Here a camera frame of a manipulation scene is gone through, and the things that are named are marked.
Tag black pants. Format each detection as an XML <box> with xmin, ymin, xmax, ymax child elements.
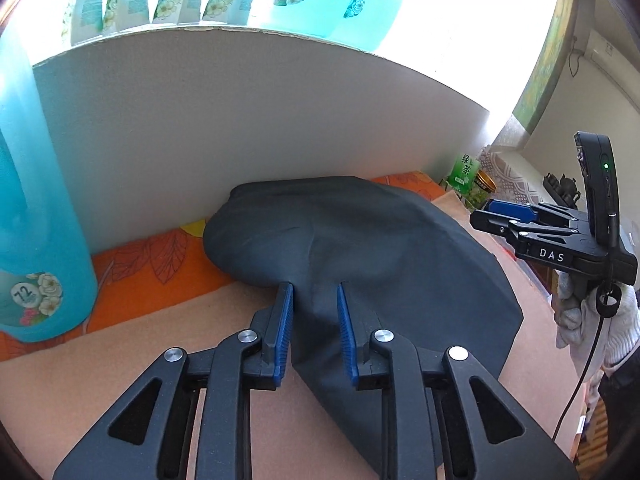
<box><xmin>203</xmin><ymin>177</ymin><xmax>523</xmax><ymax>468</ymax></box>

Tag right hand white glove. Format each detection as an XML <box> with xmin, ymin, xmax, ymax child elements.
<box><xmin>552</xmin><ymin>271</ymin><xmax>639</xmax><ymax>379</ymax></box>

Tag black tea set tray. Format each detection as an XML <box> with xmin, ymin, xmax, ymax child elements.
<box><xmin>542</xmin><ymin>174</ymin><xmax>580</xmax><ymax>209</ymax></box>

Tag white lace covered table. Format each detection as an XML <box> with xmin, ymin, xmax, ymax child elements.
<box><xmin>478</xmin><ymin>148</ymin><xmax>553</xmax><ymax>204</ymax></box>

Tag round tin can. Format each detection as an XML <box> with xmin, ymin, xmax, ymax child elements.
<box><xmin>464</xmin><ymin>169</ymin><xmax>497</xmax><ymax>210</ymax></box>

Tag green tea box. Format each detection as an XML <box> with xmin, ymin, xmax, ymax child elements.
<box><xmin>446</xmin><ymin>154</ymin><xmax>480</xmax><ymax>195</ymax></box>

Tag white air conditioner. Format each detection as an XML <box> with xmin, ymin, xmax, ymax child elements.
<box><xmin>585</xmin><ymin>29</ymin><xmax>640</xmax><ymax>108</ymax></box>

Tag blue detergent bottle near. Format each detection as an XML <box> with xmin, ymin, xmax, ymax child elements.
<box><xmin>1</xmin><ymin>30</ymin><xmax>98</xmax><ymax>342</ymax></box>

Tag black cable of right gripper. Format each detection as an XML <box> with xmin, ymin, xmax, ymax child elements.
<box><xmin>551</xmin><ymin>211</ymin><xmax>624</xmax><ymax>443</ymax></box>

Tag green landscape wall painting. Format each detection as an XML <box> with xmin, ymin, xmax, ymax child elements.
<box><xmin>512</xmin><ymin>0</ymin><xmax>577</xmax><ymax>134</ymax></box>

